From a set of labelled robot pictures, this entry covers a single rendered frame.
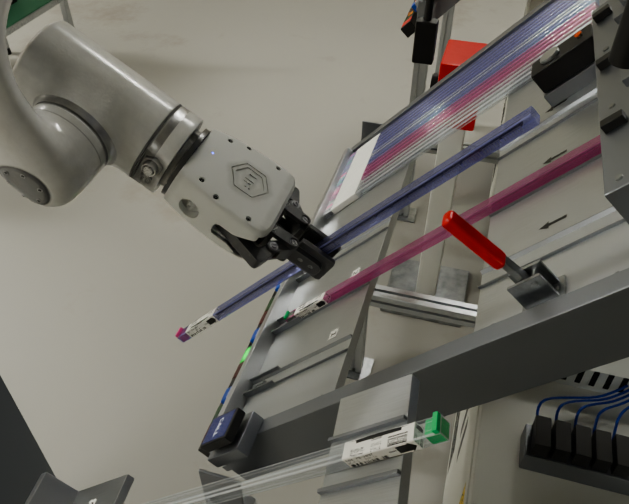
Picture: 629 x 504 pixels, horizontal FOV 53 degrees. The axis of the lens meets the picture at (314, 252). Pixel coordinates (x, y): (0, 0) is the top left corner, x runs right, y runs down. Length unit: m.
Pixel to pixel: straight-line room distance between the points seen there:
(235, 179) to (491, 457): 0.55
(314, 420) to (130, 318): 1.35
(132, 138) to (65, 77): 0.07
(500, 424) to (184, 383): 1.02
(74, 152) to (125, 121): 0.06
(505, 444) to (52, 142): 0.70
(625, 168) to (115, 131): 0.41
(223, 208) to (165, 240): 1.64
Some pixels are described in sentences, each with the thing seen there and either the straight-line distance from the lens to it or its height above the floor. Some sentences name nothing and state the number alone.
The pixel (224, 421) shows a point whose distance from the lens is 0.73.
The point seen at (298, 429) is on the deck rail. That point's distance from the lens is 0.69.
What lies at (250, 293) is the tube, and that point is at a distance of 0.69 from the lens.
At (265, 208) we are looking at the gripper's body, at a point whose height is 1.05.
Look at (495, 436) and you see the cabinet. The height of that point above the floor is 0.62.
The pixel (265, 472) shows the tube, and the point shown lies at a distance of 0.51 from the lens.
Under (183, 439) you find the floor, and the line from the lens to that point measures 1.68.
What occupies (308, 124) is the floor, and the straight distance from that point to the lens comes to 2.76.
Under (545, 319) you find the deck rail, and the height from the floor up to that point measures 1.06.
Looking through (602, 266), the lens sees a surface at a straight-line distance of 0.53.
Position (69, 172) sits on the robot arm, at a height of 1.11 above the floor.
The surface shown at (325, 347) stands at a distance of 0.75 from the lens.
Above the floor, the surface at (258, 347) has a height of 0.73.
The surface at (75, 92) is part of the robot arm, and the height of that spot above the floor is 1.15.
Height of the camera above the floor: 1.41
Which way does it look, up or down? 42 degrees down
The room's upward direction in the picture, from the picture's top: straight up
